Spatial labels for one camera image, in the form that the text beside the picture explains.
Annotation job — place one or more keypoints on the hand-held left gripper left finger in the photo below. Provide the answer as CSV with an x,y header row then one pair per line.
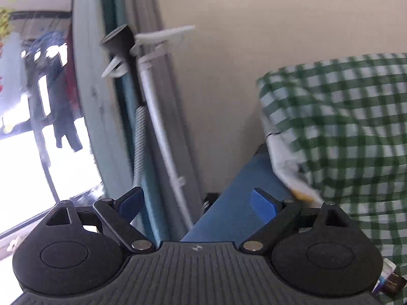
x,y
131,204

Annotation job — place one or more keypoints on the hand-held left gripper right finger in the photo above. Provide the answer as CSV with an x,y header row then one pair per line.
x,y
263,205

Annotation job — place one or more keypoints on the blue fabric sofa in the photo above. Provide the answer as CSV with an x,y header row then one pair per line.
x,y
232,197

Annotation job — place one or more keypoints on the white crumpled wrapper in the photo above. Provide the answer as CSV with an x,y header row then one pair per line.
x,y
286,165

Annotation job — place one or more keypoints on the white pole stand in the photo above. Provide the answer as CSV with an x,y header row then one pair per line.
x,y
159,127

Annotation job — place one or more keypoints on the green checkered cloth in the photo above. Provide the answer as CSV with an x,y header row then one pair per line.
x,y
349,117

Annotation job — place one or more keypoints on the dark hanging clothes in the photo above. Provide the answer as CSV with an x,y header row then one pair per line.
x,y
60,101

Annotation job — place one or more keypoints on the small dark brown object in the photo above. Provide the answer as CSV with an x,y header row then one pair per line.
x,y
396,284

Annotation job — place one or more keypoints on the black round knob pole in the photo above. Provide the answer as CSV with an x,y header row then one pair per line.
x,y
118,39

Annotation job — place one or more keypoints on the teal vertical panel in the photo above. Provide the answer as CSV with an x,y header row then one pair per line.
x,y
109,0

